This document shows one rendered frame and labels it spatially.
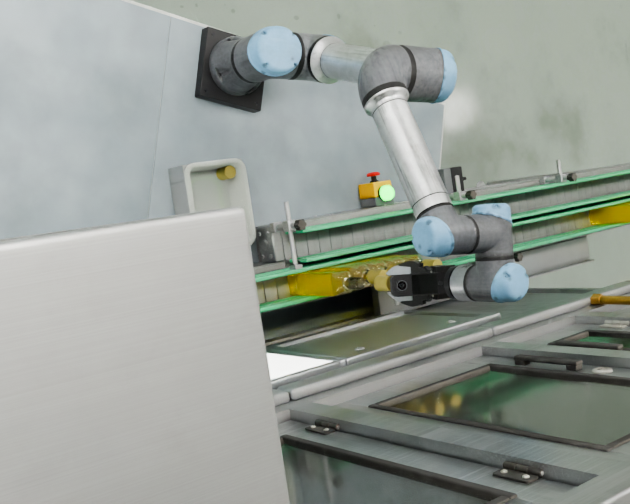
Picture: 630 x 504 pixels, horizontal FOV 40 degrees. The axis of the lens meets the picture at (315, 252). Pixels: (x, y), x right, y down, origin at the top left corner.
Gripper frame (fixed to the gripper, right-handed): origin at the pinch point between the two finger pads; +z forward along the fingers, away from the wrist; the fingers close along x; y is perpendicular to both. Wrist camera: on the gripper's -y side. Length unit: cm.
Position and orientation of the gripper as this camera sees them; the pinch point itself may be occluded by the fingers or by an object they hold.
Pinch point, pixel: (389, 283)
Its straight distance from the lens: 192.9
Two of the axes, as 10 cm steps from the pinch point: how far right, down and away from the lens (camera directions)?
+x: -0.7, -10.0, -0.2
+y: 8.0, -0.6, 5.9
